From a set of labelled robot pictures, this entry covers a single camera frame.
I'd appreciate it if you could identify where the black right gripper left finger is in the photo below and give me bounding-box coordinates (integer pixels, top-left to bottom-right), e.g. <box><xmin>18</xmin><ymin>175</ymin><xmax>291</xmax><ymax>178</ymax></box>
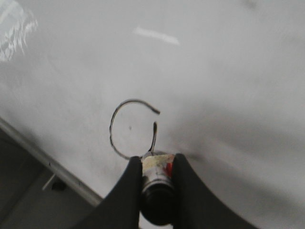
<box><xmin>73</xmin><ymin>156</ymin><xmax>142</xmax><ymax>229</ymax></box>

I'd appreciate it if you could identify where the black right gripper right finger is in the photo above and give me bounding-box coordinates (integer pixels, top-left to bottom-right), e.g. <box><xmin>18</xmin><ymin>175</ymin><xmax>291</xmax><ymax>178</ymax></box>
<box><xmin>172</xmin><ymin>154</ymin><xmax>255</xmax><ymax>229</ymax></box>

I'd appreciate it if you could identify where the white whiteboard marker pen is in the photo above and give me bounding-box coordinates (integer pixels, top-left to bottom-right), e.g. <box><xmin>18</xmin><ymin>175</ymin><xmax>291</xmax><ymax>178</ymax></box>
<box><xmin>140</xmin><ymin>151</ymin><xmax>176</xmax><ymax>226</ymax></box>

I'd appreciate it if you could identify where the red round magnet with tape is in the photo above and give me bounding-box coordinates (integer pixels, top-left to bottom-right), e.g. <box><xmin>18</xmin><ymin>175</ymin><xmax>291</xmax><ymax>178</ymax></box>
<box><xmin>165</xmin><ymin>162</ymin><xmax>173</xmax><ymax>177</ymax></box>

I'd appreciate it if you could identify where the grey aluminium whiteboard tray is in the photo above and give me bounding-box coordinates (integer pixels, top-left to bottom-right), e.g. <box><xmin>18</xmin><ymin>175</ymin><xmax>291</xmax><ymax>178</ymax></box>
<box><xmin>0</xmin><ymin>119</ymin><xmax>102</xmax><ymax>207</ymax></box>

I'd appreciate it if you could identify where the white whiteboard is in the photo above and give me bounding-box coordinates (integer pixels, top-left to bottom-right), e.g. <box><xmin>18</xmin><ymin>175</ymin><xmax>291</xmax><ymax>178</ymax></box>
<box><xmin>0</xmin><ymin>0</ymin><xmax>305</xmax><ymax>229</ymax></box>

